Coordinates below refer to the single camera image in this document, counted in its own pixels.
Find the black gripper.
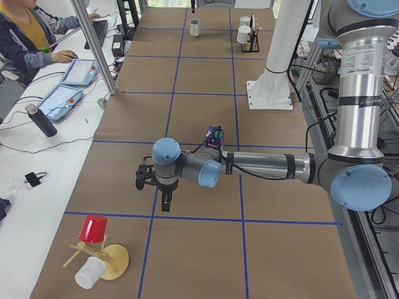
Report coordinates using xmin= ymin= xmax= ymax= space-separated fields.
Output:
xmin=156 ymin=178 xmax=178 ymax=212

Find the purple milk carton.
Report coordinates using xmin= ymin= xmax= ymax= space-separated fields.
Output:
xmin=204 ymin=125 xmax=224 ymax=150

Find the grey white cup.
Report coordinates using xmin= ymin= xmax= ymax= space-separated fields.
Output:
xmin=189 ymin=19 xmax=200 ymax=37

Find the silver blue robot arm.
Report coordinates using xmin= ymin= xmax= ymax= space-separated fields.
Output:
xmin=136 ymin=1 xmax=398 ymax=211

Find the wooden cup tree stand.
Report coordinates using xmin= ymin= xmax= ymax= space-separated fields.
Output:
xmin=62 ymin=235 xmax=130 ymax=280

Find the red plastic cup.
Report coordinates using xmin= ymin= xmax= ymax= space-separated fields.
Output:
xmin=79 ymin=214 xmax=108 ymax=243

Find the white cup on wooden stand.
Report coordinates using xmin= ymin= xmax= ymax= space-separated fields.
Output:
xmin=75 ymin=257 xmax=107 ymax=289

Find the white cup on rack front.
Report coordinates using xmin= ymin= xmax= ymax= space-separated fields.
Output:
xmin=236 ymin=25 xmax=252 ymax=44

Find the white cup on rack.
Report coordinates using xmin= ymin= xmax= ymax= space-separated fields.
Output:
xmin=239 ymin=16 xmax=251 ymax=26
xmin=236 ymin=25 xmax=252 ymax=44

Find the white cup on rack rear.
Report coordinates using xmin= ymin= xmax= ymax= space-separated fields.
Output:
xmin=239 ymin=16 xmax=251 ymax=26

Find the small black clip device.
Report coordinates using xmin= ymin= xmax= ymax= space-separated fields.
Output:
xmin=24 ymin=171 xmax=48 ymax=187

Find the black water bottle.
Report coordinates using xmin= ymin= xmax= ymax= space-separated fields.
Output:
xmin=25 ymin=103 xmax=57 ymax=137

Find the near blue teach pendant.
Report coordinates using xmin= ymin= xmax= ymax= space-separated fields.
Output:
xmin=37 ymin=84 xmax=83 ymax=123

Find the blue teach pendant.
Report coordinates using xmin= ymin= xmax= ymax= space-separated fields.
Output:
xmin=60 ymin=59 xmax=98 ymax=87
xmin=37 ymin=84 xmax=83 ymax=123

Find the far blue teach pendant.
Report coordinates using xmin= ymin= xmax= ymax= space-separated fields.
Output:
xmin=60 ymin=59 xmax=98 ymax=87

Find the black power adapter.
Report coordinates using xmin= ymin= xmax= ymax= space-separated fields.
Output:
xmin=112 ymin=34 xmax=125 ymax=57

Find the black keyboard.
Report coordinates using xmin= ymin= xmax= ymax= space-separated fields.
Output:
xmin=92 ymin=20 xmax=108 ymax=47

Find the seated person in jacket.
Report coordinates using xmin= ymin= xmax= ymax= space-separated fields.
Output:
xmin=0 ymin=0 xmax=101 ymax=87

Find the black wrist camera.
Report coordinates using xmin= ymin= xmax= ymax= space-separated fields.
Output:
xmin=135 ymin=164 xmax=157 ymax=191

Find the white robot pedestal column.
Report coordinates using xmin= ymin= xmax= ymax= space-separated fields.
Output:
xmin=246 ymin=0 xmax=312 ymax=110

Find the black cable on desk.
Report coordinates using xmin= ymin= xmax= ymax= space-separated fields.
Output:
xmin=0 ymin=96 xmax=94 ymax=155

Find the aluminium frame post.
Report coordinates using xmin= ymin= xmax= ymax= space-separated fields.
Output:
xmin=70 ymin=0 xmax=117 ymax=95

